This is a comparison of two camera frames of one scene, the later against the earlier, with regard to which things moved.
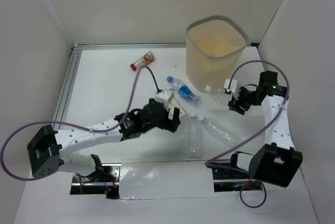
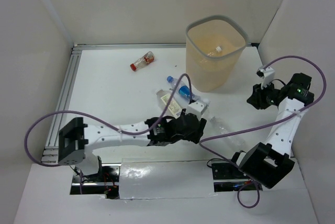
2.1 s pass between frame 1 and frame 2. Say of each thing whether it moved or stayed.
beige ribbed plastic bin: stayed
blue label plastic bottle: stayed
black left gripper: moved
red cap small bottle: stayed
